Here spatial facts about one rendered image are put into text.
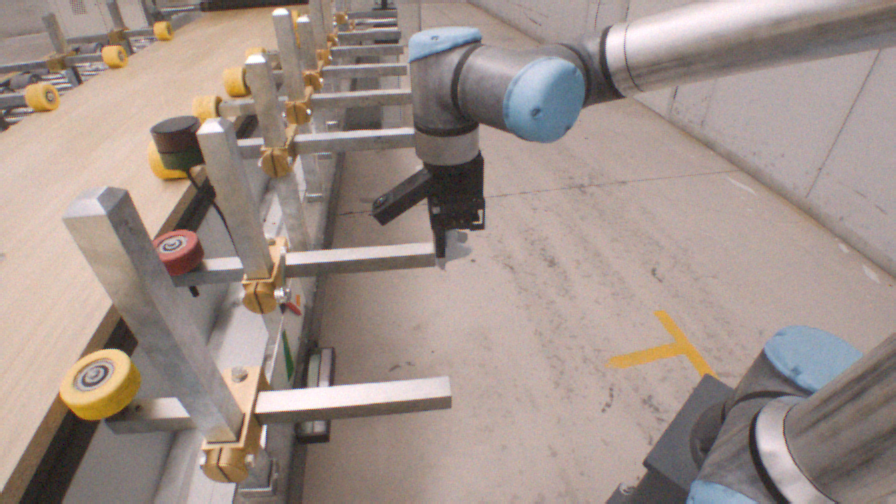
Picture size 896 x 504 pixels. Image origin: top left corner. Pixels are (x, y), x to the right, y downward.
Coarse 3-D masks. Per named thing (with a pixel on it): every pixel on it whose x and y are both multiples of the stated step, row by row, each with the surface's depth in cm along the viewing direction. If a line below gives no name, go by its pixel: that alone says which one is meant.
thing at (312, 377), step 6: (312, 354) 75; (318, 354) 75; (312, 360) 74; (318, 360) 74; (312, 366) 73; (318, 366) 73; (312, 372) 72; (312, 378) 71; (306, 384) 70; (312, 384) 70; (306, 426) 64; (312, 426) 64; (300, 432) 63; (306, 432) 63
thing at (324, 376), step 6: (330, 348) 76; (324, 354) 75; (330, 354) 75; (324, 360) 74; (330, 360) 74; (324, 366) 73; (330, 366) 73; (324, 372) 72; (324, 378) 71; (318, 384) 70; (324, 384) 70; (324, 420) 65; (318, 426) 64; (324, 426) 64
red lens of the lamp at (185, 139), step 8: (192, 128) 50; (152, 136) 49; (160, 136) 49; (168, 136) 49; (176, 136) 49; (184, 136) 49; (192, 136) 50; (160, 144) 49; (168, 144) 49; (176, 144) 49; (184, 144) 50; (192, 144) 51
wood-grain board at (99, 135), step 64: (128, 64) 160; (192, 64) 155; (64, 128) 108; (128, 128) 106; (0, 192) 81; (64, 192) 80; (192, 192) 83; (64, 256) 64; (0, 320) 53; (64, 320) 53; (0, 384) 45; (0, 448) 39
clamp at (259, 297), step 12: (276, 240) 72; (276, 252) 70; (288, 252) 74; (276, 264) 67; (276, 276) 66; (252, 288) 63; (264, 288) 64; (240, 300) 64; (252, 300) 64; (264, 300) 64; (264, 312) 65
